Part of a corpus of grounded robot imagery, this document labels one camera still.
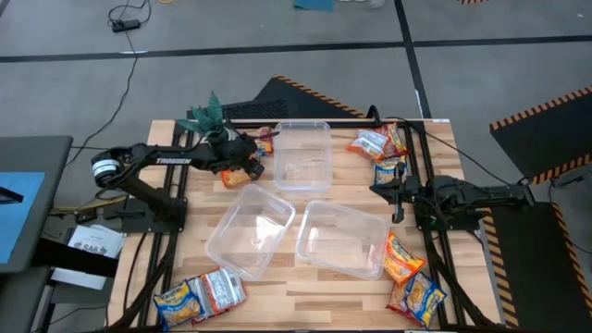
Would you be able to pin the clear plastic bin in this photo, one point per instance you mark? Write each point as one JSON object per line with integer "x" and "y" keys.
{"x": 342, "y": 240}
{"x": 303, "y": 176}

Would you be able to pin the blue Maruchan ramen pack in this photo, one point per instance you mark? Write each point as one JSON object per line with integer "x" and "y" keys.
{"x": 178, "y": 307}
{"x": 423, "y": 298}
{"x": 384, "y": 172}

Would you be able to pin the orange Maruchan ramen pack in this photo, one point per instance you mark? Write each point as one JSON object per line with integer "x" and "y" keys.
{"x": 236, "y": 179}
{"x": 367, "y": 144}
{"x": 224, "y": 290}
{"x": 401, "y": 259}

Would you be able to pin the red Maruchan ramen pack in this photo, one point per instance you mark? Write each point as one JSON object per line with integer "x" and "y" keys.
{"x": 398, "y": 141}
{"x": 199, "y": 296}
{"x": 266, "y": 147}
{"x": 395, "y": 303}

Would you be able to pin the black power adapter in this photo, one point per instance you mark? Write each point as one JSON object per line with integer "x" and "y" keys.
{"x": 126, "y": 25}

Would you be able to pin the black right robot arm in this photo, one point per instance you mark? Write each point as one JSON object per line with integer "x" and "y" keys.
{"x": 485, "y": 194}

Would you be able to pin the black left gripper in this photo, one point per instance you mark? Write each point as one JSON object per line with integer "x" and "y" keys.
{"x": 233, "y": 150}

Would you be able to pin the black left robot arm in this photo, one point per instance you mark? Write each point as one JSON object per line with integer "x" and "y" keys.
{"x": 171, "y": 161}

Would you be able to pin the clear bin with text label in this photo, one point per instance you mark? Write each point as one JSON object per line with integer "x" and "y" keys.
{"x": 250, "y": 231}

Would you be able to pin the black hazard-striped mat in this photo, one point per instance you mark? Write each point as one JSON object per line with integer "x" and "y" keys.
{"x": 532, "y": 268}
{"x": 546, "y": 139}
{"x": 296, "y": 99}

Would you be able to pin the green artificial potted plant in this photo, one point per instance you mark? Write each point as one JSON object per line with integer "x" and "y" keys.
{"x": 205, "y": 118}

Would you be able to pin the blue cloth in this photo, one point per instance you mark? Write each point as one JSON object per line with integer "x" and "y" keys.
{"x": 314, "y": 4}

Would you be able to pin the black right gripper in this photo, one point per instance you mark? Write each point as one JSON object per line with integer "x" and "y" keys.
{"x": 410, "y": 190}

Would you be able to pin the white printed paper sheet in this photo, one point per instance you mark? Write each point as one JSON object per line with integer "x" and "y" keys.
{"x": 94, "y": 242}

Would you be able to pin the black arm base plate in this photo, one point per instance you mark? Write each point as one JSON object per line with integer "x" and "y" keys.
{"x": 458, "y": 224}
{"x": 139, "y": 222}

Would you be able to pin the grey desk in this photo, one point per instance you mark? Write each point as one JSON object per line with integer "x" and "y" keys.
{"x": 46, "y": 157}

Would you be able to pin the black power brick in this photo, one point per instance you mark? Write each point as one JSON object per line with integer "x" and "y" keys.
{"x": 85, "y": 216}

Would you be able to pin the blue sheet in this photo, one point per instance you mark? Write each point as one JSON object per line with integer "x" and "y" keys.
{"x": 20, "y": 222}

